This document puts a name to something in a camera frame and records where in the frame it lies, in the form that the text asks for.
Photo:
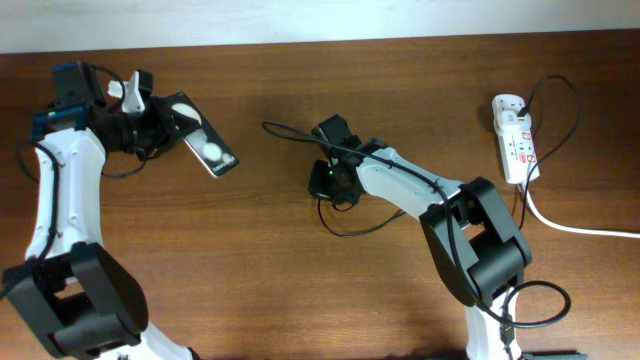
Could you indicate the white USB plug adapter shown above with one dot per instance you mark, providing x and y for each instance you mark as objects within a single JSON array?
[{"x": 506, "y": 108}]

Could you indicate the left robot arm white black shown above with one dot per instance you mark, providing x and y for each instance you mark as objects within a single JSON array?
[{"x": 74, "y": 296}]

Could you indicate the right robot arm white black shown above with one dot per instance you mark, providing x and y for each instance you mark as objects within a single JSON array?
[{"x": 478, "y": 250}]

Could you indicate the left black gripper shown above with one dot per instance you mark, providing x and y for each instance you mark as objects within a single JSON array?
[{"x": 165, "y": 119}]

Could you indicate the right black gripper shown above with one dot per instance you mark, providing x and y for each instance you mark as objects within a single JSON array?
[{"x": 316, "y": 185}]

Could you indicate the white power strip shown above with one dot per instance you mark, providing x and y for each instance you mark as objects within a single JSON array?
[{"x": 518, "y": 157}]

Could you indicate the black smartphone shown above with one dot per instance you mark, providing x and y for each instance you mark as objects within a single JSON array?
[{"x": 204, "y": 141}]

